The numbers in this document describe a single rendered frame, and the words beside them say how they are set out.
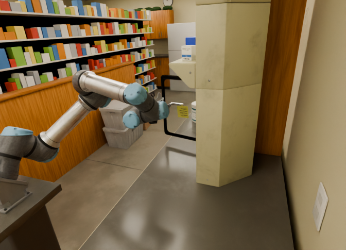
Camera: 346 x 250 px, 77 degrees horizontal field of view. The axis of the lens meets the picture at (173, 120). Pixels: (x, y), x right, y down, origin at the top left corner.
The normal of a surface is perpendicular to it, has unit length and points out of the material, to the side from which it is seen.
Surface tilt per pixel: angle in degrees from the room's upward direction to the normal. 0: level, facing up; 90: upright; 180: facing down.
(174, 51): 90
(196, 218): 0
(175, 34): 90
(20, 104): 90
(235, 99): 90
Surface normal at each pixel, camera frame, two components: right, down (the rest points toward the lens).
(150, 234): -0.04, -0.92
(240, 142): 0.41, 0.33
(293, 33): -0.36, 0.37
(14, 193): 0.94, 0.08
